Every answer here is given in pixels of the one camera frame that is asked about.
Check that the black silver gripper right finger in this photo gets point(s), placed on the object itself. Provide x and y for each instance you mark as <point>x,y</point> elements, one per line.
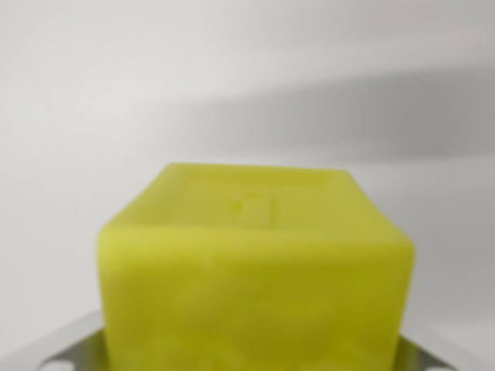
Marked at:
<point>415,355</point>

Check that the black silver gripper left finger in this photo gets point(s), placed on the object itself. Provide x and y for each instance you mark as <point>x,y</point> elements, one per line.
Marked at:
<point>73,344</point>

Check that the yellow cube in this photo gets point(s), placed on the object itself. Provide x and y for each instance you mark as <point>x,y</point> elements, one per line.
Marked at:
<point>255,278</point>

